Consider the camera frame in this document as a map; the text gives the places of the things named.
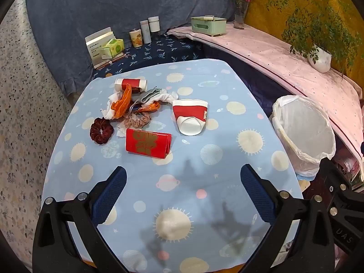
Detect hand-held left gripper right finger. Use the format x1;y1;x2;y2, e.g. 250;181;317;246
240;164;334;273

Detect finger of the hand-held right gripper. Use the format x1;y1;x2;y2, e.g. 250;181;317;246
318;158;352;205

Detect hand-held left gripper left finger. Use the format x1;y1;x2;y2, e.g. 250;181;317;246
33;166;128;273

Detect trash bin with white bag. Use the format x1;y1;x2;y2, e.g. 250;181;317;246
271;95;336;177

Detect dark red scrunchie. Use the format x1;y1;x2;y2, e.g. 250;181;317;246
90;117;115;144

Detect red gold printed box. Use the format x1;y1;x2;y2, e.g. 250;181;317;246
125;128;173;159

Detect pink dotted scrunchie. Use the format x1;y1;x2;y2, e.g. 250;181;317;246
118;110;152;130

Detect crushed red white paper cup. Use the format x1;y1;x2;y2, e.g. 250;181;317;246
172;99;209;136

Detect red-white cylindrical can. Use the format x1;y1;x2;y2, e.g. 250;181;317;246
114;78;148;94

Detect light blue patterned tablecloth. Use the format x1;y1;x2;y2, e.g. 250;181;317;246
41;58;303;273

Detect crumpled white tissue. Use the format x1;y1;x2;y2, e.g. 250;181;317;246
101;91;126;120
159;89;179;103

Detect orange printed snack wrapper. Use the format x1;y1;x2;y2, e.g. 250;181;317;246
129;102;161;114

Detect grey cloth pouch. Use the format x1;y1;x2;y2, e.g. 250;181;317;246
136;88;162;103

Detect dark purple cloth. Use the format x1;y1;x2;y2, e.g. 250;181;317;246
199;44;302;120

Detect green plant in white pot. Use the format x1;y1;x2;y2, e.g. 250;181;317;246
266;0;354;77

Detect pink cloth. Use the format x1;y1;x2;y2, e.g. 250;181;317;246
166;23;364;160

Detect white paper box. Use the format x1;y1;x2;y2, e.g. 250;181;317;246
85;27;115;69

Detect green tissue pack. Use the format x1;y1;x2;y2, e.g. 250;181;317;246
99;38;125;58

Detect navy leaf printed cloth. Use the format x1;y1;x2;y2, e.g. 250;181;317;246
92;34;205;78

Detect yellow printed can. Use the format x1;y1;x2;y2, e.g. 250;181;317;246
129;28;143;48

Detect tall white bottle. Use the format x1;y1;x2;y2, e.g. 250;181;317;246
139;20;151;44

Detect green tissue box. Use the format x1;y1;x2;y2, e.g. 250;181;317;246
190;15;227;37

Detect yellow backdrop cloth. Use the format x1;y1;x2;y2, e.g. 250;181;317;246
245;0;364;97

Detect white lidded jar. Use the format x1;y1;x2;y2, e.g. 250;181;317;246
148;16;160;33

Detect glass vase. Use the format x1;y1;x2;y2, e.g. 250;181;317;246
234;1;248;30

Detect blue backdrop cloth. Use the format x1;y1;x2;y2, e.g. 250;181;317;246
24;0;251;97

